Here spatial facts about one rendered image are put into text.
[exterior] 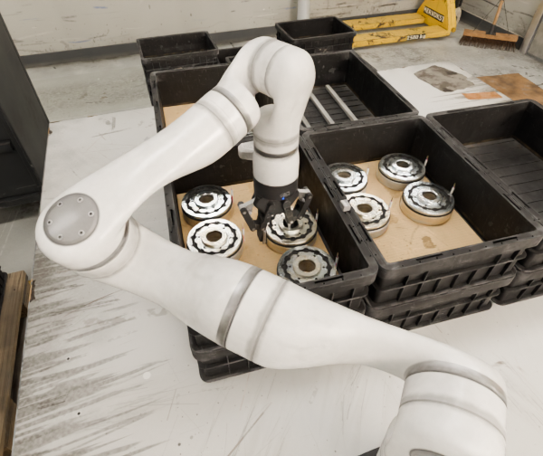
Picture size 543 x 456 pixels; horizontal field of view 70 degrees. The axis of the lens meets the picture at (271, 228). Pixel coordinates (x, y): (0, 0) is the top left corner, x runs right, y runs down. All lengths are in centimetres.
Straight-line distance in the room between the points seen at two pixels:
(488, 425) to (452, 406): 3
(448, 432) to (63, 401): 63
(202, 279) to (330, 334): 14
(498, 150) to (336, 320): 83
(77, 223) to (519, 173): 94
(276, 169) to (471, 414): 40
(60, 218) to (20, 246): 176
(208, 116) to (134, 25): 347
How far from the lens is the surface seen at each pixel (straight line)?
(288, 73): 52
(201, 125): 48
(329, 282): 58
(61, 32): 397
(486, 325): 91
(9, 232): 232
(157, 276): 47
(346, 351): 41
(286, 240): 72
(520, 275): 86
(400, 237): 81
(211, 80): 120
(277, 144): 58
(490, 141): 117
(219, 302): 39
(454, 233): 85
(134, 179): 45
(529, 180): 107
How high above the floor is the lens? 139
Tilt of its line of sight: 45 degrees down
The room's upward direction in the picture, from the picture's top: straight up
